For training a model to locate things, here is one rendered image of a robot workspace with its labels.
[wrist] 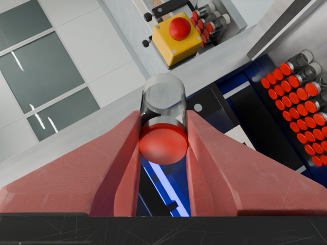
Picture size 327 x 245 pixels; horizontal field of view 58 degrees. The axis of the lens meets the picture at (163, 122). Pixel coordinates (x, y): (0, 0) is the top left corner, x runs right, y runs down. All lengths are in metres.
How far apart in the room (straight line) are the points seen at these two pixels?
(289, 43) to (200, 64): 0.16
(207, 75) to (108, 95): 4.82
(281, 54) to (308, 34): 0.08
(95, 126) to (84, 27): 5.40
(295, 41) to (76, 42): 5.39
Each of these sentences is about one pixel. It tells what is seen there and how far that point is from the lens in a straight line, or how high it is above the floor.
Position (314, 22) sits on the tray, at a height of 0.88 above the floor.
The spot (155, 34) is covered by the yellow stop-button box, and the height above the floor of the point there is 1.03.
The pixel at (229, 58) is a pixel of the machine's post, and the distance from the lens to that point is 0.60.
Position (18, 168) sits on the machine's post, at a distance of 0.55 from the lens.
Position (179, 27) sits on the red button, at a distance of 0.56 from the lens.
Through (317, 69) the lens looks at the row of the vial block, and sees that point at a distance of 0.51.
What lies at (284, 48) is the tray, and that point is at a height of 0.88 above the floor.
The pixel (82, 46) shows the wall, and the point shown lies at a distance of 5.73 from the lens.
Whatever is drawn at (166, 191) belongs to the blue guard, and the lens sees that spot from 0.52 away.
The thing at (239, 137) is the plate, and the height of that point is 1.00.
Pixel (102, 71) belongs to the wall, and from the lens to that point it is 5.51.
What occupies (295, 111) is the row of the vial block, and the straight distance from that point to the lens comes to 0.53.
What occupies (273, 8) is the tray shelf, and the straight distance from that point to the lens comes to 0.54.
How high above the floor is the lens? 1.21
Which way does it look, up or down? 11 degrees down
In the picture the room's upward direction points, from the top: 120 degrees counter-clockwise
